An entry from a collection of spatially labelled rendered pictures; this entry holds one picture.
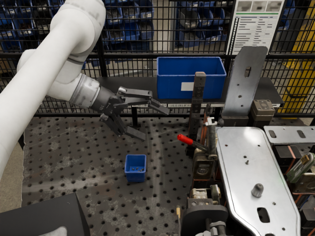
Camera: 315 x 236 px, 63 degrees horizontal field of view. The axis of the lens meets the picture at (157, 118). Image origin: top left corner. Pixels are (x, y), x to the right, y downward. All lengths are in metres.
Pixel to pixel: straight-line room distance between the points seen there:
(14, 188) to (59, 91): 1.72
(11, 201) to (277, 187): 1.89
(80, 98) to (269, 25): 0.92
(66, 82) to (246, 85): 0.71
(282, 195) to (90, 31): 0.78
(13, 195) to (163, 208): 1.42
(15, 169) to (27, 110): 2.06
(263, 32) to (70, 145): 1.14
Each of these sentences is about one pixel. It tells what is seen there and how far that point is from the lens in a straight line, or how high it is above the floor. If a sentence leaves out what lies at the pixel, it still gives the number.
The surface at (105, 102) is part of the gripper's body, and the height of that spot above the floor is 1.31.
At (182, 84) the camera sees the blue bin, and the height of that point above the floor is 1.11.
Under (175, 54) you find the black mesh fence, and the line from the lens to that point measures 1.31.
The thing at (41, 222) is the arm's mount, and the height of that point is 0.94.
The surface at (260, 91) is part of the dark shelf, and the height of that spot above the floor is 1.03.
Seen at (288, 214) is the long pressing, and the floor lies 1.00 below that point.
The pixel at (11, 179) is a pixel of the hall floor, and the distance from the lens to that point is 2.46.
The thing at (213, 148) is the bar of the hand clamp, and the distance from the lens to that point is 0.91.
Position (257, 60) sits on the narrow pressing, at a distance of 1.07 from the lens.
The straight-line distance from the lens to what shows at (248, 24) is 1.30.
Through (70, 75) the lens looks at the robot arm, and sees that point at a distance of 0.72.
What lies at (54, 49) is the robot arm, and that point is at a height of 1.54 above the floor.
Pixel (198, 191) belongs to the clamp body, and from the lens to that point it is 0.84.
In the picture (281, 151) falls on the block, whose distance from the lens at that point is 1.15.
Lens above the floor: 1.77
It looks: 42 degrees down
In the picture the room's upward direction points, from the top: straight up
